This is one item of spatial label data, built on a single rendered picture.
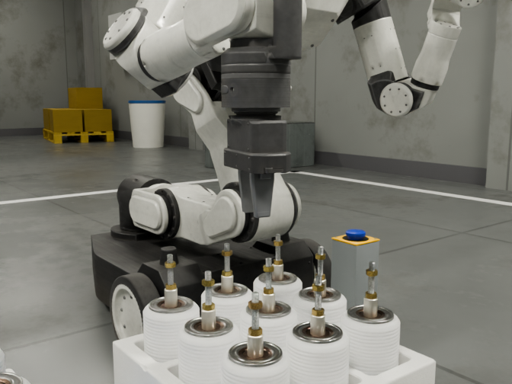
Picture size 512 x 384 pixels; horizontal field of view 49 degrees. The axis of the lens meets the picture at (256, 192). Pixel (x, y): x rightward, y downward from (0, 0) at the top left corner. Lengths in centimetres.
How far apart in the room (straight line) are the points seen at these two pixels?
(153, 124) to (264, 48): 632
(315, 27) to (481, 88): 305
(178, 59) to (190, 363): 44
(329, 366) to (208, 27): 50
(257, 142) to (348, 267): 54
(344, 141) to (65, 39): 626
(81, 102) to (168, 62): 781
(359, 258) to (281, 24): 60
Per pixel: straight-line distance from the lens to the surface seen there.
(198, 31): 73
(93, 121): 809
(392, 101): 132
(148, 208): 160
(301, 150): 498
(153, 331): 97
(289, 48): 68
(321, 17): 124
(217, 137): 135
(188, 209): 151
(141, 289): 129
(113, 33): 92
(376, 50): 135
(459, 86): 432
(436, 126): 442
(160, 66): 84
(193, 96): 138
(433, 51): 131
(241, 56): 69
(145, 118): 698
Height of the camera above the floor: 60
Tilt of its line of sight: 9 degrees down
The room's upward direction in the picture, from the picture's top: straight up
